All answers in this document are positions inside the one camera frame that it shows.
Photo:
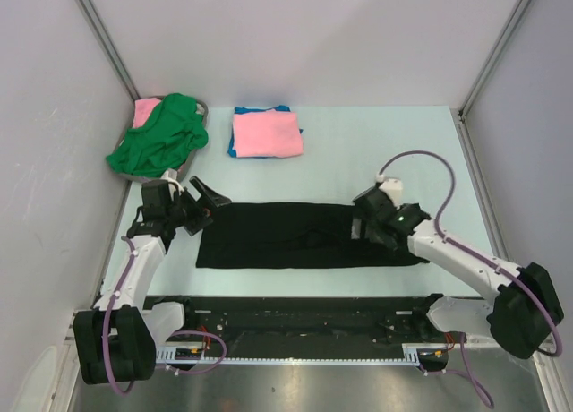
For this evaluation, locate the black polo shirt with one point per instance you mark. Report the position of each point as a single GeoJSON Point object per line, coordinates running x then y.
{"type": "Point", "coordinates": [291, 235]}

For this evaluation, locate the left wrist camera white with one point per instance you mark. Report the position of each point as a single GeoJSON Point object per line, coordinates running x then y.
{"type": "Point", "coordinates": [172, 175]}

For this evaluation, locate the right aluminium frame post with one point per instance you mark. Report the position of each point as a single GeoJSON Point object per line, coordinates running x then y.
{"type": "Point", "coordinates": [501, 44]}

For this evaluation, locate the green t shirt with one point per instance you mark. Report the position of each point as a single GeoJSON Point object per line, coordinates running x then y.
{"type": "Point", "coordinates": [161, 139]}

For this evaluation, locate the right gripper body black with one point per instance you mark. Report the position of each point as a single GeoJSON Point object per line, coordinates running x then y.
{"type": "Point", "coordinates": [372, 231]}

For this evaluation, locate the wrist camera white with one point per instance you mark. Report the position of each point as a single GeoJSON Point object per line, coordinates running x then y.
{"type": "Point", "coordinates": [392, 187]}
{"type": "Point", "coordinates": [172, 175]}

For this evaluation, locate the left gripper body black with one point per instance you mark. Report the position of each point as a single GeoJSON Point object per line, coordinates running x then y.
{"type": "Point", "coordinates": [186, 212]}

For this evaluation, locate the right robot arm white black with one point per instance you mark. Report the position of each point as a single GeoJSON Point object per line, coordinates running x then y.
{"type": "Point", "coordinates": [518, 309]}

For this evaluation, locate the left aluminium frame post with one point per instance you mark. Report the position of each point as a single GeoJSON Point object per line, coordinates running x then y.
{"type": "Point", "coordinates": [91, 15]}

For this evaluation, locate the aluminium frame post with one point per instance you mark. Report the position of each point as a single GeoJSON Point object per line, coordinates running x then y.
{"type": "Point", "coordinates": [501, 44]}
{"type": "Point", "coordinates": [91, 15]}

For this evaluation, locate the folded pink t shirt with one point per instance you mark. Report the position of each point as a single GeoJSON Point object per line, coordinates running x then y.
{"type": "Point", "coordinates": [268, 134]}

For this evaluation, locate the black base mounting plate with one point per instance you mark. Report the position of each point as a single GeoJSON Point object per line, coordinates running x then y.
{"type": "Point", "coordinates": [311, 328]}

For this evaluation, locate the pink t shirt in tray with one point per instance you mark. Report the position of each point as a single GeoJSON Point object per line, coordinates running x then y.
{"type": "Point", "coordinates": [142, 110]}

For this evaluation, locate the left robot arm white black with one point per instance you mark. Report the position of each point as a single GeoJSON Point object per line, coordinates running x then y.
{"type": "Point", "coordinates": [116, 340]}

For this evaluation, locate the folded blue t shirt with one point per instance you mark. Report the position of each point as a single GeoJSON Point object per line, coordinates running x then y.
{"type": "Point", "coordinates": [231, 145]}

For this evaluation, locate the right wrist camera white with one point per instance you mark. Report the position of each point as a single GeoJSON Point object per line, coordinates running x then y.
{"type": "Point", "coordinates": [392, 187]}

